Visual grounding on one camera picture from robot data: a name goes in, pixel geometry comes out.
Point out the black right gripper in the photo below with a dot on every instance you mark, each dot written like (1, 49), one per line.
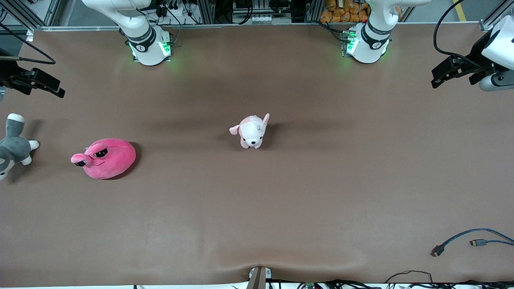
(9, 74)

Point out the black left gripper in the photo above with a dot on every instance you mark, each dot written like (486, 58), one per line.
(478, 55)

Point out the hot pink frog plush toy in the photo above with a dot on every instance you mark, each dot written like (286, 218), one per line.
(110, 162)

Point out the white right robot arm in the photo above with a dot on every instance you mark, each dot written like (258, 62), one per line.
(144, 40)

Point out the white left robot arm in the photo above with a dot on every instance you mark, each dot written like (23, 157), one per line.
(367, 40)

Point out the grey husky plush toy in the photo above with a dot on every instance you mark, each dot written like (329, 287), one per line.
(14, 148)

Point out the light pink dog plush toy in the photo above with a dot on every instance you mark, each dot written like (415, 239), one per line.
(252, 134)

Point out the pile of orange plush toys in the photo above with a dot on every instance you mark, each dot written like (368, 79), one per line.
(345, 10)

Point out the white power strip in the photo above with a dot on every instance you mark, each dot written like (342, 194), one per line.
(176, 10)

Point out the aluminium table frame rail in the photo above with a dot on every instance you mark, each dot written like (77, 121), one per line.
(261, 25)

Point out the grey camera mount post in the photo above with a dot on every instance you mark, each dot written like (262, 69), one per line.
(258, 277)

